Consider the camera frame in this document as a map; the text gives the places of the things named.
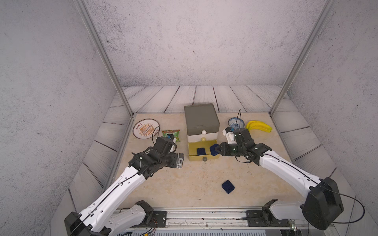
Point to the green snack bag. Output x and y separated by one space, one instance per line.
172 134

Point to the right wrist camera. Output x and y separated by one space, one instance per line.
228 133

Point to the left frame post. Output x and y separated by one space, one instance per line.
85 15

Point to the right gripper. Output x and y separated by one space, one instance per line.
224 151

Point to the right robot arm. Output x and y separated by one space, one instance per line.
322 203

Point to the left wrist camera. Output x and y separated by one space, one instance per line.
169 143

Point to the blue white porcelain bowl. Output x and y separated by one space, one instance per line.
236 123

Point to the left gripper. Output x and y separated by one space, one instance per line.
174 163

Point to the round patterned plate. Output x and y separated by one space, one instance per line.
145 129

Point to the three-tier drawer cabinet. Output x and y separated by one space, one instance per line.
202 130

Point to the right frame post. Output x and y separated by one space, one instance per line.
314 33

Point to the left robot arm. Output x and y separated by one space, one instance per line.
100 219

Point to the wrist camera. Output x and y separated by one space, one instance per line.
228 133
169 143

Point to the frame post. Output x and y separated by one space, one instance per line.
85 15
314 33

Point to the yellow banana bunch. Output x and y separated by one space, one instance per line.
258 125

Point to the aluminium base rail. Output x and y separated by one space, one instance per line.
221 221

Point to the navy brooch box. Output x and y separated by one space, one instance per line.
201 151
228 187
213 150

